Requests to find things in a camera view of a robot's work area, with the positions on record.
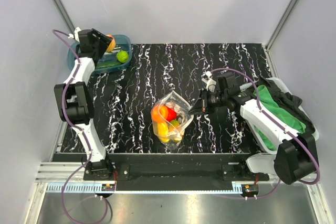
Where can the dark green fake cucumber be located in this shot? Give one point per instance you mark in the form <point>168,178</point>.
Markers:
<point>108,64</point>

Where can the red fake apple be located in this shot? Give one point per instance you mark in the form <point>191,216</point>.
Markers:
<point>171,115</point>

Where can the yellow fake fruit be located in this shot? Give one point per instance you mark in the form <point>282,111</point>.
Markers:
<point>112,44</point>

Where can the yellow fake banana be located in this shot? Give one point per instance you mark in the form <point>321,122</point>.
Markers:
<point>162,129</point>

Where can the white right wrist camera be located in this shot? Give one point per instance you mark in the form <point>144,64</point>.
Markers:
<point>210,83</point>

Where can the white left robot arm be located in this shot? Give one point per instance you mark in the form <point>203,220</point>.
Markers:
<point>75,105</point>

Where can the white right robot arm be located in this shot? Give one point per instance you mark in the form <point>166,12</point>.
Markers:
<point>295,156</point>

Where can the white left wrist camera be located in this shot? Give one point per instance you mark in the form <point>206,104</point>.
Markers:
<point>75,35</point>

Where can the blue transparent plastic container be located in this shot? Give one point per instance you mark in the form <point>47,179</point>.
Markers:
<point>122,43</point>

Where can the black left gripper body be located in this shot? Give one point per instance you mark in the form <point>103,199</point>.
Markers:
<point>101,45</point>

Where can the green fake lime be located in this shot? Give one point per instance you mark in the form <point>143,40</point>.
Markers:
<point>122,56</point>

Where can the black cloth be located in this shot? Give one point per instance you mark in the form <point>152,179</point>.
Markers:
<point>291,100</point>

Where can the white laundry basket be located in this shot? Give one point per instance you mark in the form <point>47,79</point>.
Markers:
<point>288,119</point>

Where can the clear polka dot zip bag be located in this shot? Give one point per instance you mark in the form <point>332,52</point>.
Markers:
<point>176,134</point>

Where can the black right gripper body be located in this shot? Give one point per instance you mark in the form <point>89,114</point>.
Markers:
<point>215,99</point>

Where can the yellow green fake mango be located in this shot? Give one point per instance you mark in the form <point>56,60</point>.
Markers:
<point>174,123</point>

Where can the orange fake fruit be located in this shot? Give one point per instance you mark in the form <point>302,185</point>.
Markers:
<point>159,113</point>

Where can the green cloth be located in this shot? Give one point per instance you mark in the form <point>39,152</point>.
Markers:
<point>274,107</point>

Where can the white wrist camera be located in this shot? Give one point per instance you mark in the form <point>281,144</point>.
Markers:
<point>75,35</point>
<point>210,83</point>

